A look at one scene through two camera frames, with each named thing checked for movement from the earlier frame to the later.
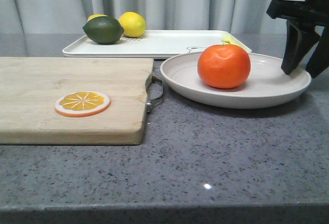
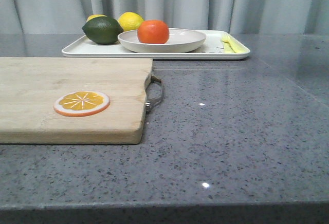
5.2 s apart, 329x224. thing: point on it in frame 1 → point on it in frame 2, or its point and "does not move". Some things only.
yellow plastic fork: x=228 y=39 does not move
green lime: x=104 y=30 does not move
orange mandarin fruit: x=224 y=66 → x=152 y=31
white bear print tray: x=152 y=44 does not move
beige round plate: x=267 y=83 → x=180 y=40
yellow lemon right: x=133 y=23 does not move
